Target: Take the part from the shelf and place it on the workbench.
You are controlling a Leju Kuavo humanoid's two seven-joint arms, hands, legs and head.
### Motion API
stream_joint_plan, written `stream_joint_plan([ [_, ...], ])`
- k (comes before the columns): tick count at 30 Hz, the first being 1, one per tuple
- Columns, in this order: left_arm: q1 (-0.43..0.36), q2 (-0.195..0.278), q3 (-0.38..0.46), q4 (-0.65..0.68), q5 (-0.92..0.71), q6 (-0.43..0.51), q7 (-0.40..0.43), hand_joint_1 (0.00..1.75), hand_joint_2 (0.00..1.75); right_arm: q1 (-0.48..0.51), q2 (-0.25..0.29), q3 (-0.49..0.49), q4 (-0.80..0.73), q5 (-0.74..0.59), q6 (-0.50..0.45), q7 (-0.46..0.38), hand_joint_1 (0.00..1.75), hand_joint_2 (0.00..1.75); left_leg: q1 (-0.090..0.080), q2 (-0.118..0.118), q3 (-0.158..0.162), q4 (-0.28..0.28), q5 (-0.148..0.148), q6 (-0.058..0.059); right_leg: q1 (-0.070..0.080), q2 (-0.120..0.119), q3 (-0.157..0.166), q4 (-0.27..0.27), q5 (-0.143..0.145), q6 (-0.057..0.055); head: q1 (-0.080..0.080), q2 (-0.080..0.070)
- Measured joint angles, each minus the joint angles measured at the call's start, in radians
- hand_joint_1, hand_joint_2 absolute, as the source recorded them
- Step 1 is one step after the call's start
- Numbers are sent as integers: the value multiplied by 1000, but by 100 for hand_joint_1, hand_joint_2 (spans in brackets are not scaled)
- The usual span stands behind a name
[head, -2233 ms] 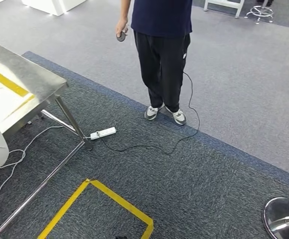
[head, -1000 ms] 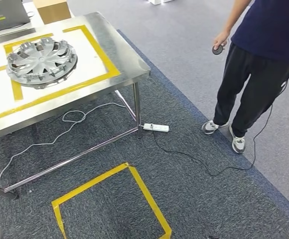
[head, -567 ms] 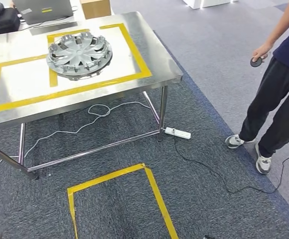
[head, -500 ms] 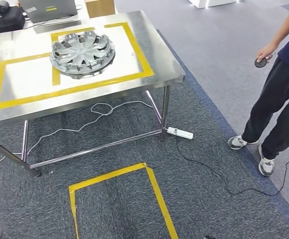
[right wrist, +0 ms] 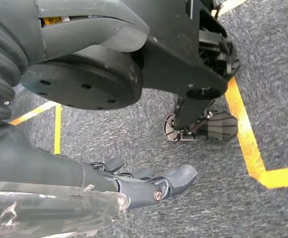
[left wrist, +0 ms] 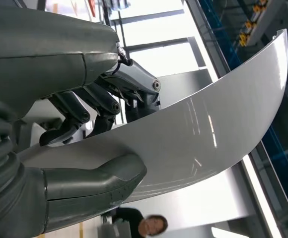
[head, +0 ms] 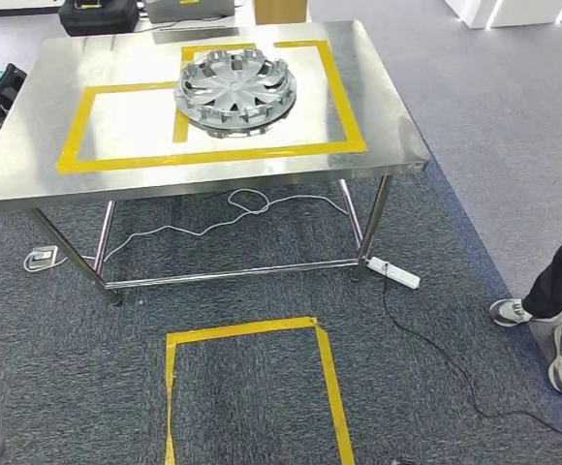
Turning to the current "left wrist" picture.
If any person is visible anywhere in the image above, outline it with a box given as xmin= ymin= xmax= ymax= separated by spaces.
xmin=111 ymin=207 xmax=169 ymax=238

